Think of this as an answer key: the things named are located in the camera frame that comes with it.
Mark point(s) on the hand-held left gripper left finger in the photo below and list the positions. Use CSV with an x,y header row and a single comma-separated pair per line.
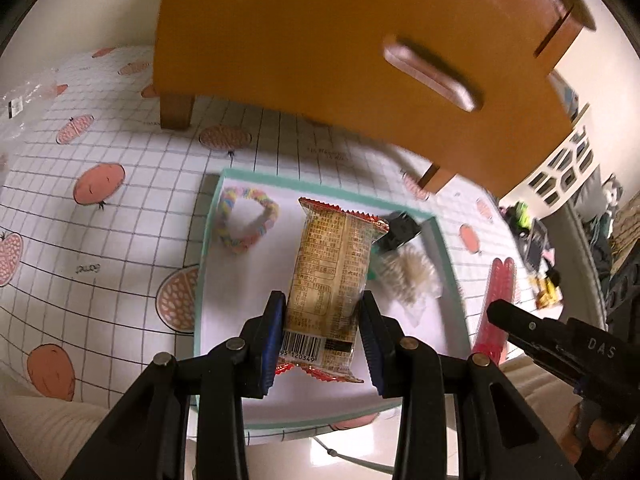
x,y
274,345

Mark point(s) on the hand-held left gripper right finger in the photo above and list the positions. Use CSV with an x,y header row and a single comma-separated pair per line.
x,y
375,350

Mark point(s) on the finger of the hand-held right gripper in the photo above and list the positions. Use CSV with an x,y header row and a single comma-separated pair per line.
x,y
625,295
520,325

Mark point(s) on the pink plastic toy stick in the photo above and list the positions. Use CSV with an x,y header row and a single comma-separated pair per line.
x,y
500,280

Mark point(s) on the teal rimmed white tray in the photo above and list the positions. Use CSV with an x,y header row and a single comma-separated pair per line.
x,y
235,285

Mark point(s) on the beige snack packet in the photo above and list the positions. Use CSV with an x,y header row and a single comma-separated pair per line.
x,y
325,260

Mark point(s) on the black toy car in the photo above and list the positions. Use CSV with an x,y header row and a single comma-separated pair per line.
x,y
400,230

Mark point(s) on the person's right hand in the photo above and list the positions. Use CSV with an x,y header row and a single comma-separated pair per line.
x,y
592,442

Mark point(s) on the yellow snack packets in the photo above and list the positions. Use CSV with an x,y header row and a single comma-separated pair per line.
x,y
547,292

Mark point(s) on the green black toy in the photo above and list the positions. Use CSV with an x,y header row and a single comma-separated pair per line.
x,y
520,215

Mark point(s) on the white cutout desk shelf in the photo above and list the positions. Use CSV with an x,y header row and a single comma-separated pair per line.
x,y
570,146

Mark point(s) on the checkered fruit print tablecloth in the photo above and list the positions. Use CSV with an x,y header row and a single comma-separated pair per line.
x,y
125,240

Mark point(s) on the stack of papers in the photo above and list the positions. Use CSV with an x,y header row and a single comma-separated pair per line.
x,y
567,95

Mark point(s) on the wooden nightstand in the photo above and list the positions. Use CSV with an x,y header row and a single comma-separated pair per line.
x,y
300,60

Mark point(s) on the clear plastic bag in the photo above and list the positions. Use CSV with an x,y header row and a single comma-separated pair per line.
x,y
25,105

